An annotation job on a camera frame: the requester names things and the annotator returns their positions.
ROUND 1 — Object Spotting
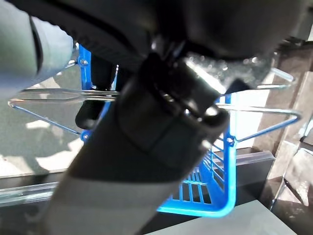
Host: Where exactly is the metal wire basket handle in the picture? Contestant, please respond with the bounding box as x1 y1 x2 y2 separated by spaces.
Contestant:
8 97 301 143
19 58 296 101

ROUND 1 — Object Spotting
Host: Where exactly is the gray shelf board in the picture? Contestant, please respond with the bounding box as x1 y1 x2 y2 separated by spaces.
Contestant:
144 199 305 235

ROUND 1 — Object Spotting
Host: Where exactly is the dark left robot hand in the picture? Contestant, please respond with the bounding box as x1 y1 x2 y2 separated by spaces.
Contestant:
0 0 313 235

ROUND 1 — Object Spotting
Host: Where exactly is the clear plastic shelf edge strip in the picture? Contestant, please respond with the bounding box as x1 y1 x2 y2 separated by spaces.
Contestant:
0 150 275 208

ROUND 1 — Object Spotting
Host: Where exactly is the blue plastic shopping basket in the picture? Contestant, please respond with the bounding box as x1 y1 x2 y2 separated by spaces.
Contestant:
77 43 237 219

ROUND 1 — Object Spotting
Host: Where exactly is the black store shelf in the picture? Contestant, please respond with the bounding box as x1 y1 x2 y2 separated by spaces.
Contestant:
0 156 278 235

